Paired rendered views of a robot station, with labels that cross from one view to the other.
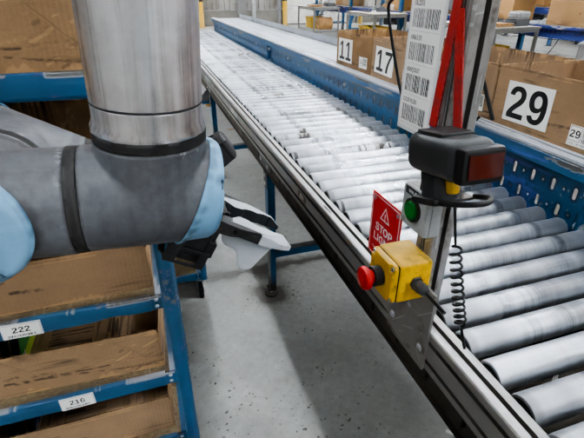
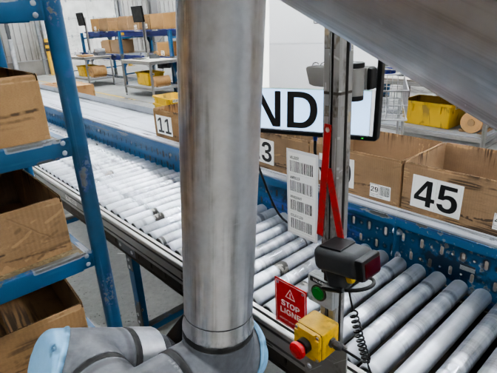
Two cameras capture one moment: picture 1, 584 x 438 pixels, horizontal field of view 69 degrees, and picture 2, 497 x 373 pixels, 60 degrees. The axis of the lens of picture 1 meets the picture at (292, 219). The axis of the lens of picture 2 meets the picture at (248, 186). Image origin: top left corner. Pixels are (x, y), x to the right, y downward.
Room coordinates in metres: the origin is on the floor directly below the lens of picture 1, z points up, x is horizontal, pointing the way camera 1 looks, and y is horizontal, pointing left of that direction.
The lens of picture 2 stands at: (-0.08, 0.25, 1.50)
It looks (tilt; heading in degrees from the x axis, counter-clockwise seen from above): 21 degrees down; 337
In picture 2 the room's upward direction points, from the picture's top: 3 degrees counter-clockwise
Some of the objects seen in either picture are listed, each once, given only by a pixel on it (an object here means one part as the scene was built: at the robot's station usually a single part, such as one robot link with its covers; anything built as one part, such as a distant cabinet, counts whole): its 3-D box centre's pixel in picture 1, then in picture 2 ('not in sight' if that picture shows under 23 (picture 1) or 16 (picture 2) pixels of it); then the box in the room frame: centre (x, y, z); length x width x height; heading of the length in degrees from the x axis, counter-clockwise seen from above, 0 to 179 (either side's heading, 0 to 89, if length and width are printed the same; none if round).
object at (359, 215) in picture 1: (428, 207); (291, 263); (1.03, -0.37, 0.72); 0.52 x 0.05 x 0.05; 108
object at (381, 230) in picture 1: (393, 240); (300, 311); (0.65, -0.18, 0.85); 0.16 x 0.01 x 0.13; 18
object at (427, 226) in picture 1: (420, 209); (322, 290); (0.58, -0.19, 0.95); 0.07 x 0.03 x 0.07; 18
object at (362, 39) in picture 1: (379, 50); (194, 122); (2.28, -0.44, 0.96); 0.39 x 0.29 x 0.17; 19
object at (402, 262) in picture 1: (408, 284); (327, 345); (0.53, -0.18, 0.84); 0.15 x 0.09 x 0.07; 18
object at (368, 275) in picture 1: (371, 276); (301, 347); (0.55, -0.13, 0.84); 0.04 x 0.04 x 0.04; 18
